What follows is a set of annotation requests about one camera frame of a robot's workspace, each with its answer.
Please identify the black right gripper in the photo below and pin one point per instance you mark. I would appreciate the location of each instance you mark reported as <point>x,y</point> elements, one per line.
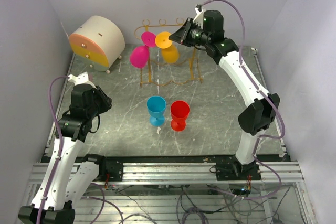
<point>182,34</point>

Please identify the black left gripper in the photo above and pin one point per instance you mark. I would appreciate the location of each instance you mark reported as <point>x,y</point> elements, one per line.
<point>106,101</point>

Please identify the orange wine glass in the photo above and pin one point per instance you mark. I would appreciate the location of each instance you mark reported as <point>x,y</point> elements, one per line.
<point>169,51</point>

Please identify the blue wine glass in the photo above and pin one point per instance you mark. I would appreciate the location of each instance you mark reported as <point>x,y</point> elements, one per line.
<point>156,106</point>

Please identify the red wine glass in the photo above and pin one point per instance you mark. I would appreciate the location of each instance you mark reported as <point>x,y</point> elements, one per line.
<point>179,112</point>

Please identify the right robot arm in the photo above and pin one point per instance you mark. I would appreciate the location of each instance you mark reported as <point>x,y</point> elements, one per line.
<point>206,29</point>

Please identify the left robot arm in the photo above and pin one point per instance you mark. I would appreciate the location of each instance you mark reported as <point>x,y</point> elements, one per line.
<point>59,193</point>

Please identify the pink wine glass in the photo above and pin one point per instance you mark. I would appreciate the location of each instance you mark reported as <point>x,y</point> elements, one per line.
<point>141,54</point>

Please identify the round beige drawer cabinet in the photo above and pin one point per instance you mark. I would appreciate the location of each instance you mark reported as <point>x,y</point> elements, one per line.
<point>98,42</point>

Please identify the gold wire wine glass rack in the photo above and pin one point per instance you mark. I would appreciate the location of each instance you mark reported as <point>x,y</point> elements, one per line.
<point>146,75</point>

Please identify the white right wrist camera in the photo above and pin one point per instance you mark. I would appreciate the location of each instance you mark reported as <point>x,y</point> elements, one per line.
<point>199,18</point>

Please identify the aluminium rail frame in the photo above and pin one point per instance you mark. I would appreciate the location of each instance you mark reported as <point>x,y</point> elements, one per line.
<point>124,135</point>

